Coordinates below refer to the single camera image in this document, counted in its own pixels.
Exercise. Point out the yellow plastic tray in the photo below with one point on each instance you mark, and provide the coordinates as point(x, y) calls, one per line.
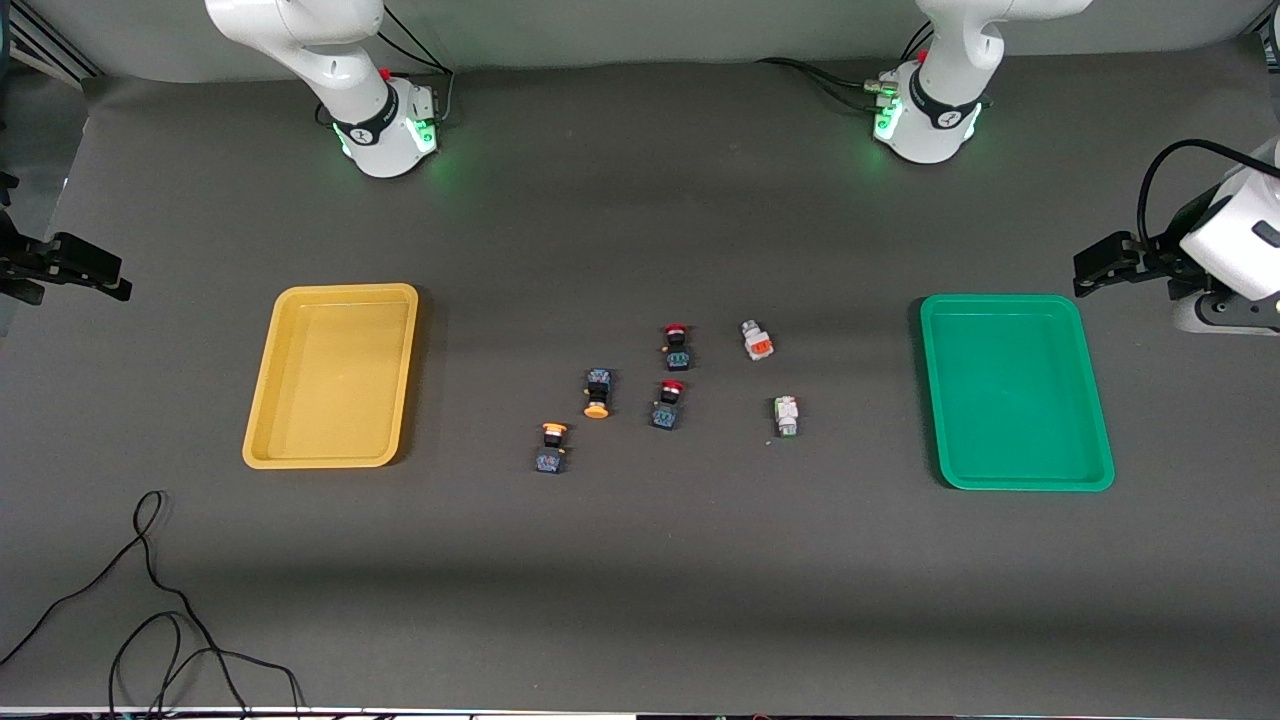
point(330, 380)

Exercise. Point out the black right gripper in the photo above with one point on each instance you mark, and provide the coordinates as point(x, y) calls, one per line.
point(22, 258)

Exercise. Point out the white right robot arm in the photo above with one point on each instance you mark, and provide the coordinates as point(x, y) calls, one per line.
point(300, 30)

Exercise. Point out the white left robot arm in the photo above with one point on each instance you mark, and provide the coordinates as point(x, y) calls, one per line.
point(950, 60)

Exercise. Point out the green plastic tray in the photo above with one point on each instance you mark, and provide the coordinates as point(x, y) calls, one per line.
point(1015, 390)

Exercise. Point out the white button with orange block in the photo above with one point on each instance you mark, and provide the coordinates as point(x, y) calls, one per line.
point(757, 342)

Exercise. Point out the yellow mushroom push button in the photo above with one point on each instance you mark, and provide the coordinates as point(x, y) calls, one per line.
point(598, 385)
point(551, 455)

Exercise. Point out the red mushroom push button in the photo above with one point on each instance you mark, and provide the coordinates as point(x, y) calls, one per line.
point(677, 352)
point(667, 410)

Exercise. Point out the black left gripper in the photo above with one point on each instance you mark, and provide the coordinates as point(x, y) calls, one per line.
point(1176, 242)

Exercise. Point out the white button with green block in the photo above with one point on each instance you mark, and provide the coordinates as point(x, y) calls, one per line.
point(786, 415)

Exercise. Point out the aluminium frame rail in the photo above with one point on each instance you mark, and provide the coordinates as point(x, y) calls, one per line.
point(40, 40)

